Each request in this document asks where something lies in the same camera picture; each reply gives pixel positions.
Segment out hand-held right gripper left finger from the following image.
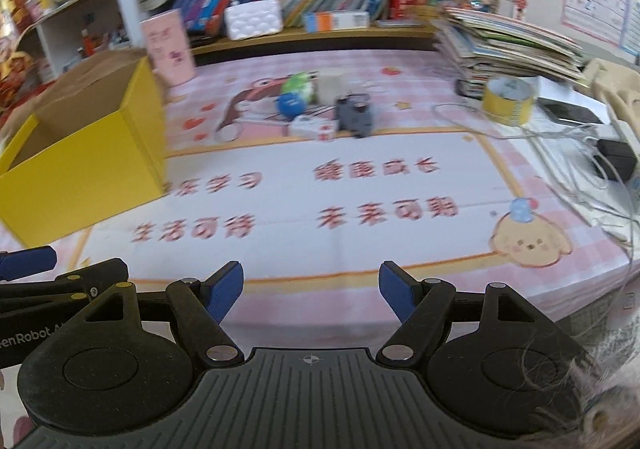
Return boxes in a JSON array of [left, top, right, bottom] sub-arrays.
[[50, 260, 246, 369]]

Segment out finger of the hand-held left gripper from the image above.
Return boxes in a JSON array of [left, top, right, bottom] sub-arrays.
[[0, 245, 58, 282], [0, 258, 128, 316]]

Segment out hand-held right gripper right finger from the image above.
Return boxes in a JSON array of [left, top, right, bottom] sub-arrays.
[[377, 260, 571, 369]]

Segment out yellow cardboard box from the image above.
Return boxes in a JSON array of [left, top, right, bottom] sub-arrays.
[[0, 52, 168, 250]]

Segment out grey toy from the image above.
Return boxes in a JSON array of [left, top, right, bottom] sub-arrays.
[[334, 92, 376, 137]]

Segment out small white box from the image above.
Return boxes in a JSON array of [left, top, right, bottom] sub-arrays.
[[289, 114, 337, 142]]

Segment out red fortune god decoration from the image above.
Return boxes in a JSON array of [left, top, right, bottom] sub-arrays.
[[0, 0, 37, 105]]

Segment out blue ball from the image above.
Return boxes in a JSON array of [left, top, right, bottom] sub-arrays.
[[276, 92, 307, 120]]

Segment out yellow tape roll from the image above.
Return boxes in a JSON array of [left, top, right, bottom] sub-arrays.
[[481, 76, 540, 127]]

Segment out translucent white cup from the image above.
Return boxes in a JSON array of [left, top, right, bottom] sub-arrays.
[[315, 72, 351, 107]]

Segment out green toy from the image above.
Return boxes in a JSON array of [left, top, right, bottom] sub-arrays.
[[281, 72, 317, 102]]

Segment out orange and white cat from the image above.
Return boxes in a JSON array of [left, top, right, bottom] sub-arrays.
[[520, 349, 640, 449]]

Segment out black smartphone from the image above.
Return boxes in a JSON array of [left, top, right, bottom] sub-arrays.
[[537, 96, 606, 126]]

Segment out pink canister with stickers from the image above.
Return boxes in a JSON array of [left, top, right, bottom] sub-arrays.
[[140, 9, 197, 86]]

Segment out black power adapter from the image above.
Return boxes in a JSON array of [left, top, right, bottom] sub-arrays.
[[590, 139, 636, 180]]

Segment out stack of thin booklets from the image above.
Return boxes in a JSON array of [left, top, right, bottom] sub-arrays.
[[432, 6, 588, 97]]

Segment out orange and white carton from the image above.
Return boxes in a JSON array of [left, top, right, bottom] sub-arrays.
[[302, 10, 371, 33]]

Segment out cream padded bag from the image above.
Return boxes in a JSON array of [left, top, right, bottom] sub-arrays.
[[582, 58, 640, 140]]

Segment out tangle of white cables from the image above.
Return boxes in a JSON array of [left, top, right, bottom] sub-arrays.
[[432, 102, 640, 275]]

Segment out white quilted pearl-handle handbag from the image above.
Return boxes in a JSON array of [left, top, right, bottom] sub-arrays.
[[223, 0, 283, 41]]

